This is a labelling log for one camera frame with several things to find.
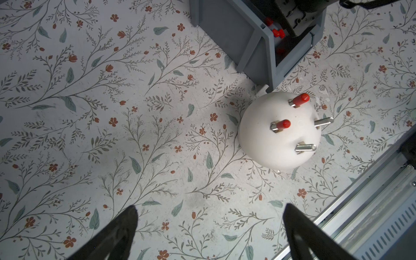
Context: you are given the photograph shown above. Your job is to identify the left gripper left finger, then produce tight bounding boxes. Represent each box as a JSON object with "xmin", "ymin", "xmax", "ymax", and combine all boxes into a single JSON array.
[{"xmin": 69, "ymin": 205, "xmax": 138, "ymax": 260}]

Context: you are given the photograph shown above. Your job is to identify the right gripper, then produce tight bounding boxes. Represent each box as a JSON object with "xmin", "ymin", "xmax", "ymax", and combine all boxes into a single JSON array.
[{"xmin": 253, "ymin": 0, "xmax": 328, "ymax": 37}]

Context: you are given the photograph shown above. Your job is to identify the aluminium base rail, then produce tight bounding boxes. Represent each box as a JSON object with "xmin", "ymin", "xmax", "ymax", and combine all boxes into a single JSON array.
[{"xmin": 276, "ymin": 128, "xmax": 416, "ymax": 260}]

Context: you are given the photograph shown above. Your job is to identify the white dome with screws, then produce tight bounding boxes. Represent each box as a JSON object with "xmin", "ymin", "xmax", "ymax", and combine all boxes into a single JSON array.
[{"xmin": 238, "ymin": 92, "xmax": 334, "ymax": 170}]

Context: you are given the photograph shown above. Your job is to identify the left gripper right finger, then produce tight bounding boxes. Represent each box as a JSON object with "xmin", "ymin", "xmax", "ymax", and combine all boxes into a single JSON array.
[{"xmin": 283, "ymin": 204, "xmax": 355, "ymax": 260}]

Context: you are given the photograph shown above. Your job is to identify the red screw sleeve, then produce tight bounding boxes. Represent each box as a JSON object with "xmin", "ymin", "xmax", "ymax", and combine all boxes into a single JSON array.
[{"xmin": 276, "ymin": 119, "xmax": 291, "ymax": 130}]

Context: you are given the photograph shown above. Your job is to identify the grey plastic parts bin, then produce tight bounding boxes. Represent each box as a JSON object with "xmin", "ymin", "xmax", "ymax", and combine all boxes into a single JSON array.
[{"xmin": 189, "ymin": 1, "xmax": 326, "ymax": 93}]

